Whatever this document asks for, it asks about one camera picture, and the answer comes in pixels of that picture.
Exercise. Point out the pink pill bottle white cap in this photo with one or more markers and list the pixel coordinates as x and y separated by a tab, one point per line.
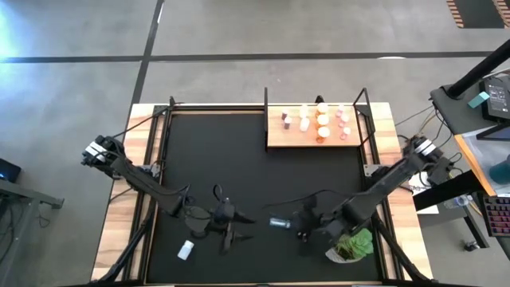
340	108
346	131
344	118

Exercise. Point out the dark teal round object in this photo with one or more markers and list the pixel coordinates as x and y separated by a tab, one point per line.
502	171

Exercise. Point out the black table mat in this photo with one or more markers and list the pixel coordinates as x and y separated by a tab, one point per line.
239	167

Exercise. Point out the black metal table frame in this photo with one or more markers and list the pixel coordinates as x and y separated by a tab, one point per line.
219	108

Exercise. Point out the black backlit keyboard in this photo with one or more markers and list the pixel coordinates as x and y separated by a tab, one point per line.
498	215

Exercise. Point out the black power device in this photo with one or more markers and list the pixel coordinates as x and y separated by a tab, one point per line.
498	99

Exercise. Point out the black device blue light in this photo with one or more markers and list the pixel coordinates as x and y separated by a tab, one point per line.
10	171

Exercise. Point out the black pole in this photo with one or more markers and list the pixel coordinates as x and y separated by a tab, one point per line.
478	71

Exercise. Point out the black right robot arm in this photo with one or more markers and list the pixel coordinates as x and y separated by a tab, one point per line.
386	179

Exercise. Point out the green plant white pot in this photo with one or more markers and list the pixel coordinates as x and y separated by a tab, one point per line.
358	243

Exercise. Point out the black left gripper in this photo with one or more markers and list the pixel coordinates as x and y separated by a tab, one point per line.
224	215

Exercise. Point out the grey side desk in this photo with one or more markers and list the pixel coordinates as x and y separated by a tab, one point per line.
458	115

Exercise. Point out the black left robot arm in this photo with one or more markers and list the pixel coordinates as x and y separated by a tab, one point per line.
143	183

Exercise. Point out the dark rug orange stripes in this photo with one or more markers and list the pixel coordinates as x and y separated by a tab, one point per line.
478	14

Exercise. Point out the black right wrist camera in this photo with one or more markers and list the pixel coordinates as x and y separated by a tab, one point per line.
311	204

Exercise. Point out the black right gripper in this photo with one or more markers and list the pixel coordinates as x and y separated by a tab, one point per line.
318	224

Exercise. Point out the teal block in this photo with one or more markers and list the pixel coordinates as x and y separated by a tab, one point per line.
478	99

